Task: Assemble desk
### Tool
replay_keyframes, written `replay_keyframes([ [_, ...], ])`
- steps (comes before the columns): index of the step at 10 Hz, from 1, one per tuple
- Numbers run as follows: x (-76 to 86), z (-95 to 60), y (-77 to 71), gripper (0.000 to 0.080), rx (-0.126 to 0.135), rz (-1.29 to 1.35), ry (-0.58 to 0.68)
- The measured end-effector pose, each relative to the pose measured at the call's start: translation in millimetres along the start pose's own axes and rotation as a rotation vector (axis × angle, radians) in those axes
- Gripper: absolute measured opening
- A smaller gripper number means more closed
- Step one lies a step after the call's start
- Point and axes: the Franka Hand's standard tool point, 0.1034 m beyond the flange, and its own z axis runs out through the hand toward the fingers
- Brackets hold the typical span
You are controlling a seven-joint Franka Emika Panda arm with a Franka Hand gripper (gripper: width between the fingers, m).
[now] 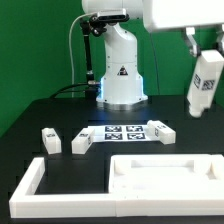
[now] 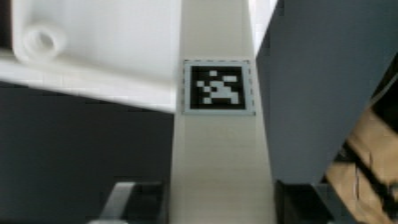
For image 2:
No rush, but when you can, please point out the white desk leg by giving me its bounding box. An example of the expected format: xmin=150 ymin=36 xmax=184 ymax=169
xmin=170 ymin=0 xmax=278 ymax=224

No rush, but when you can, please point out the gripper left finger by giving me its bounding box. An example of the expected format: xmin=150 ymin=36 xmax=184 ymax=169
xmin=88 ymin=182 xmax=170 ymax=224

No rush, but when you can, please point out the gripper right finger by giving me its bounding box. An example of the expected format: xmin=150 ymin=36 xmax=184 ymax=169
xmin=274 ymin=181 xmax=356 ymax=224

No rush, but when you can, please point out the white desk top tray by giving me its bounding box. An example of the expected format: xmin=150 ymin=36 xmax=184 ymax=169
xmin=0 ymin=0 xmax=182 ymax=113

